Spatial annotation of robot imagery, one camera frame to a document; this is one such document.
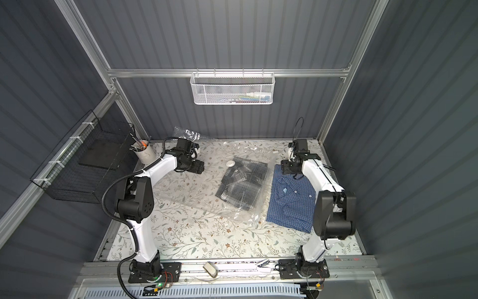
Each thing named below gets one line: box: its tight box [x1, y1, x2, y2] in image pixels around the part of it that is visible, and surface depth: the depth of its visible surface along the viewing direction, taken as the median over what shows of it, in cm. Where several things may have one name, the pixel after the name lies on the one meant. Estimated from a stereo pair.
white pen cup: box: [133, 142, 157, 166], surface depth 107 cm
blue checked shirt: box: [265, 163, 316, 234], surface depth 91 cm
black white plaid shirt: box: [214, 156, 269, 212], surface depth 99 cm
